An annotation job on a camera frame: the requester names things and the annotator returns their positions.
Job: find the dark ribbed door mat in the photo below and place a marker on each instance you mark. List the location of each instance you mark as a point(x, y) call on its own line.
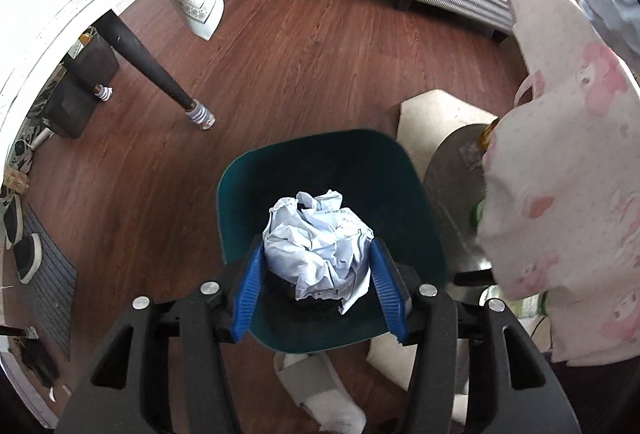
point(50, 304)

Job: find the dark storage box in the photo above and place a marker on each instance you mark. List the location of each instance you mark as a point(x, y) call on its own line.
point(75, 104)

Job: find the dark teal bin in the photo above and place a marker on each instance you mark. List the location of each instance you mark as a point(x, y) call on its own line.
point(325, 164)

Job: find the beige floor mat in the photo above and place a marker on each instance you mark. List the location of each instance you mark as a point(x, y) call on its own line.
point(435, 109)

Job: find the person's foot in grey slipper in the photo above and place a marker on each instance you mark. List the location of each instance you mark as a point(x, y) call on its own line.
point(315, 379)

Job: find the white paper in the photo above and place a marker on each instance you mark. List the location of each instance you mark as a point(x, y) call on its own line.
point(320, 249)

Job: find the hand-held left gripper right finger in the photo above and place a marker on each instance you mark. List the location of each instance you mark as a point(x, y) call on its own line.
point(387, 299)

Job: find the pink printed tablecloth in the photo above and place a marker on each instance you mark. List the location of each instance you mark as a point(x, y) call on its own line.
point(565, 164)

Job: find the grey metal table base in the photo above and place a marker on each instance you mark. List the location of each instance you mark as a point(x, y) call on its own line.
point(450, 174)

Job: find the black white-soled shoe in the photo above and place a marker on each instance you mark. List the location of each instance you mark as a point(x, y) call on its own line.
point(12, 221)
point(29, 259)

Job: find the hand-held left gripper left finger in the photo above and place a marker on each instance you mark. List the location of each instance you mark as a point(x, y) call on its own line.
point(247, 294)

